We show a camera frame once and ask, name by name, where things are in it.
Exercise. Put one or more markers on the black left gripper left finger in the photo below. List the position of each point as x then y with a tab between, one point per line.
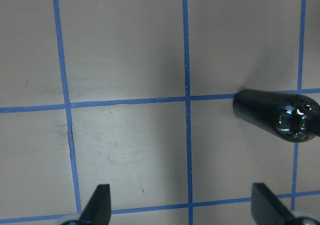
98	209

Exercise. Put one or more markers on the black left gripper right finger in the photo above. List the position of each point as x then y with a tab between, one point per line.
266	208

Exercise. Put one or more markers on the dark glass wine bottle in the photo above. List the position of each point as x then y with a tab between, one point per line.
292	117

